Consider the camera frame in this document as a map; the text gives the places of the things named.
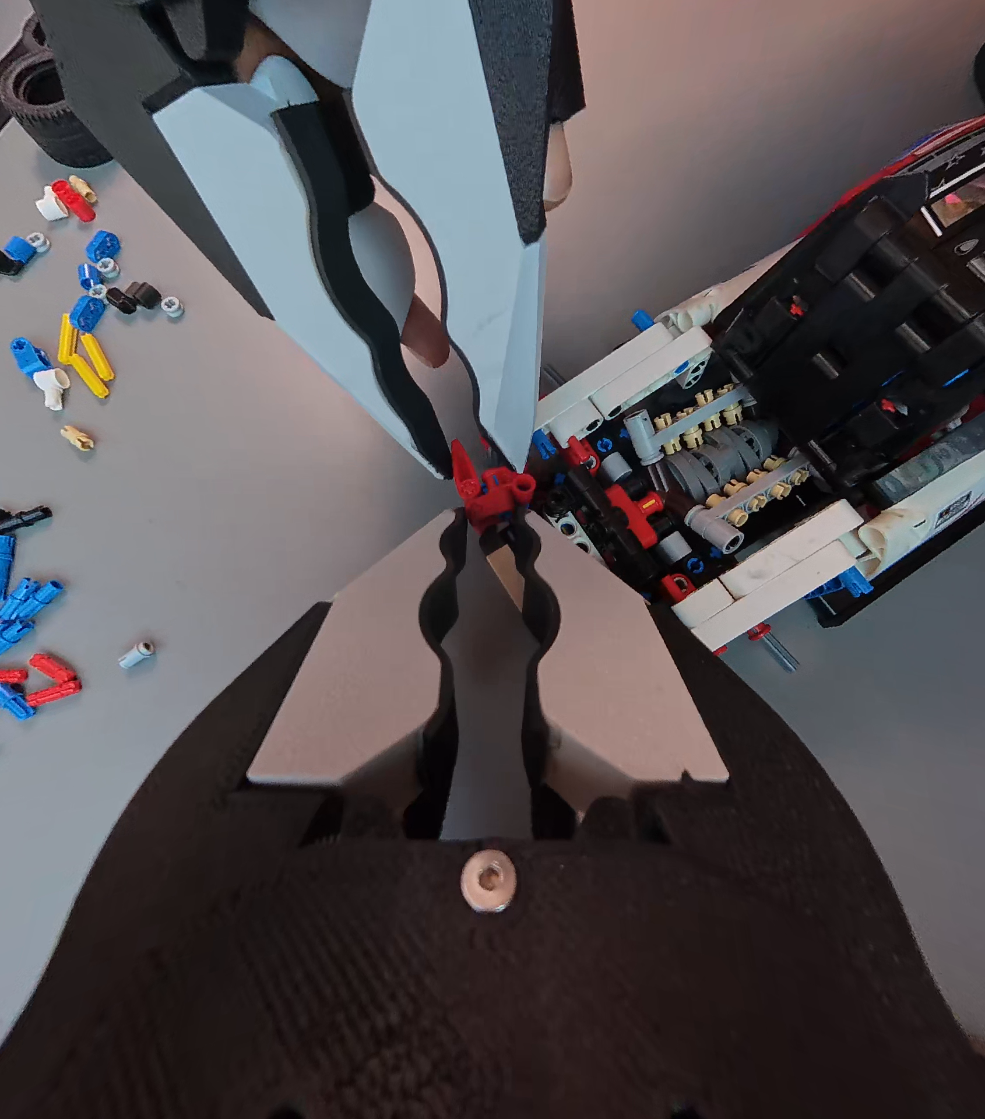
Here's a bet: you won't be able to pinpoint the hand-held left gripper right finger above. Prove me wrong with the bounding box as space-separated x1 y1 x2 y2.
517 514 731 838

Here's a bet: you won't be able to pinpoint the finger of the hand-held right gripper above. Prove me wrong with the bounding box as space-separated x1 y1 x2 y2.
150 57 456 482
351 0 550 475

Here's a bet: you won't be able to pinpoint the toy brick race car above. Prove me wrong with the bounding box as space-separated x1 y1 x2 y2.
532 61 985 676

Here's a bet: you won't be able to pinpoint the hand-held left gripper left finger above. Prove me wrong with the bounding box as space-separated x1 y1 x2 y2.
246 509 467 840

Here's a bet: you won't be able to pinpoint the person's right hand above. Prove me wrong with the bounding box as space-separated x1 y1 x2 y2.
230 22 578 370

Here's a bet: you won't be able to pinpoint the scattered small loose bricks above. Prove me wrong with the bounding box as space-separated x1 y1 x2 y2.
0 173 188 456

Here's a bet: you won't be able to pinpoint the black pin brick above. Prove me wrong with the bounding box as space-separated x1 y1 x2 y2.
0 504 55 553

